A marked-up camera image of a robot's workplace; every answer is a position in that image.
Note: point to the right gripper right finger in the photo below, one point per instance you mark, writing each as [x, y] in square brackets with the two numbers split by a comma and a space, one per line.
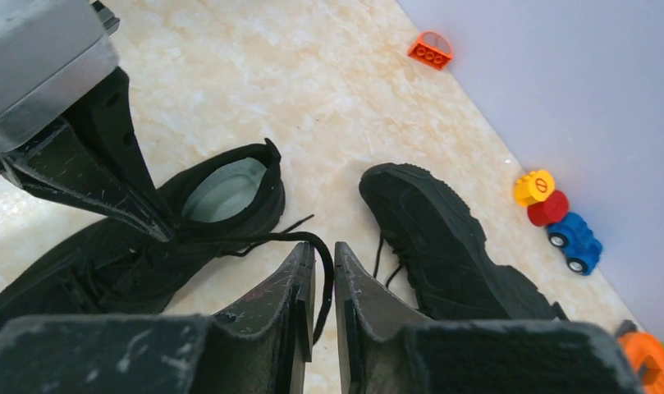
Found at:
[387, 347]

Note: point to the red toy cylinder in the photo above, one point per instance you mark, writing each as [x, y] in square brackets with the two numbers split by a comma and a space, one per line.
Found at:
[550, 211]

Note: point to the orange ring toy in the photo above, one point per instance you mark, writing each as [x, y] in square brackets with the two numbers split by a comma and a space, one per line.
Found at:
[645, 354]

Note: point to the black shoe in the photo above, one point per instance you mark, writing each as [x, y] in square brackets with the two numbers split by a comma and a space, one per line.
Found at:
[443, 249]
[223, 207]

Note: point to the yellow toy cylinder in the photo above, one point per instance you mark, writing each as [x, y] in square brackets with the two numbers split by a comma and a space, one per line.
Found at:
[534, 187]

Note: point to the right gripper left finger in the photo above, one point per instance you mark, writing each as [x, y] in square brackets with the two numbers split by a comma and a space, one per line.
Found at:
[260, 343]

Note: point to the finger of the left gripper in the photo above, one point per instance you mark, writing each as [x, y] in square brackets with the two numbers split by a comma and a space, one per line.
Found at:
[89, 158]

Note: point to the orange toy brick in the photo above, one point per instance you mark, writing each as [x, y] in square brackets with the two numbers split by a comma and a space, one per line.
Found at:
[431, 49]

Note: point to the blue toy car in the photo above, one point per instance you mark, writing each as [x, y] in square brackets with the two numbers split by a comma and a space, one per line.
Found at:
[577, 242]

